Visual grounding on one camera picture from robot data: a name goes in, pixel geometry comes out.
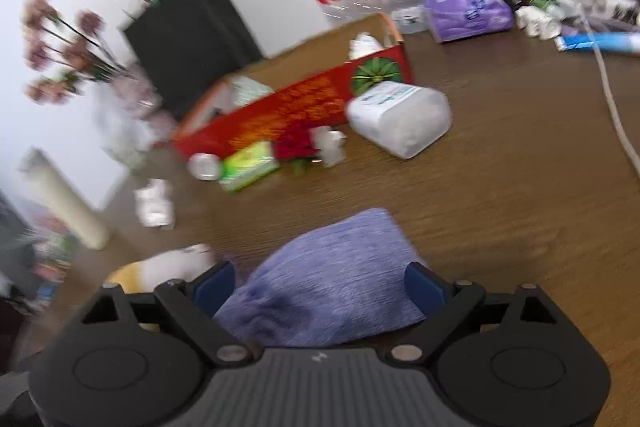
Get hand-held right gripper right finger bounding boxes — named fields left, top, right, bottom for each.
left=389, top=261, right=559, bottom=366

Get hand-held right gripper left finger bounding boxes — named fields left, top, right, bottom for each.
left=80, top=260, right=261, bottom=367

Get white and yellow plush toy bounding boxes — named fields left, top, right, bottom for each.
left=105, top=243, right=216, bottom=295

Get purple knitted cloth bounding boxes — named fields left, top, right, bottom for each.
left=212, top=208, right=431, bottom=349

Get red cardboard box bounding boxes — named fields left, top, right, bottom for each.
left=172, top=13, right=415, bottom=162

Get red artificial rose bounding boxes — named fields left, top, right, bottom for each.
left=274, top=124, right=321, bottom=175

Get clear cotton swab jar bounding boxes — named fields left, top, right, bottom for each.
left=346, top=83, right=453, bottom=160

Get small white plastic item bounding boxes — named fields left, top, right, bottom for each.
left=310, top=126, right=347, bottom=168

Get cream thermos bottle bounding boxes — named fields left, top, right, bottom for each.
left=20, top=148, right=112, bottom=251

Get clear drinking glass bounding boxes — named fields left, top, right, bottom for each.
left=94, top=99, right=151, bottom=170

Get colourful clutter pile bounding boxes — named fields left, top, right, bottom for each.
left=0, top=192, right=77, bottom=308

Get pink patterned vase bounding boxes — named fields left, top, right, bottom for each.
left=110, top=66, right=177, bottom=142

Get white and green packet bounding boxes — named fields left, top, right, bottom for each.
left=220, top=76, right=275, bottom=110

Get black paper bag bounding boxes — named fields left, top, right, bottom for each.
left=182, top=0, right=266, bottom=64
left=119, top=0, right=243, bottom=120

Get dried pink flowers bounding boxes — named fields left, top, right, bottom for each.
left=21, top=0, right=146, bottom=105

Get purple tissue pack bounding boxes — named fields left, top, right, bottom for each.
left=422, top=0, right=516, bottom=44

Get small white bottles pack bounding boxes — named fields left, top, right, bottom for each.
left=515, top=4, right=564, bottom=40

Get blue toothpaste tube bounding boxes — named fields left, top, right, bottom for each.
left=556, top=32, right=640, bottom=56

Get white power strip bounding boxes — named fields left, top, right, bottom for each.
left=604, top=0, right=640, bottom=26

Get white charging cable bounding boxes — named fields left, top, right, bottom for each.
left=552, top=0, right=640, bottom=178

